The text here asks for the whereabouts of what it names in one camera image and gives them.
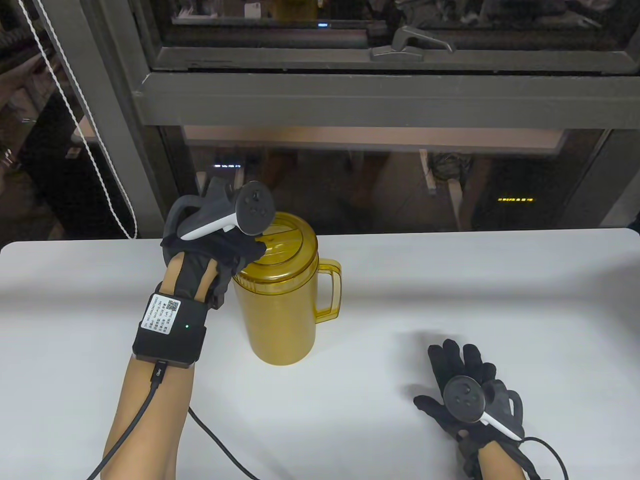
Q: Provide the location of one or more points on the person's left hand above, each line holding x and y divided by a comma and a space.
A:
210, 247

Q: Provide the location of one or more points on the person's right hand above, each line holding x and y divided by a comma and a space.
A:
457, 362

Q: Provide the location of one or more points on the yellow kettle lid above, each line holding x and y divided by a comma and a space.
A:
287, 247

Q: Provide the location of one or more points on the yellow water kettle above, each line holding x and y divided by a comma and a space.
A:
280, 325

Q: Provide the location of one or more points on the person's right forearm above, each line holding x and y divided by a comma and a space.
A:
500, 462

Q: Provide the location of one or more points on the person's left forearm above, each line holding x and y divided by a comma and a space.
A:
135, 440

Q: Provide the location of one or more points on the black left hand controller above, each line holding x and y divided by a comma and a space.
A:
252, 207

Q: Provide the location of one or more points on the black left wrist sensor box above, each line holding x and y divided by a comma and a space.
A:
172, 340

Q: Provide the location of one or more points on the grey window frame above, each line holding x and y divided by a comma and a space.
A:
350, 100

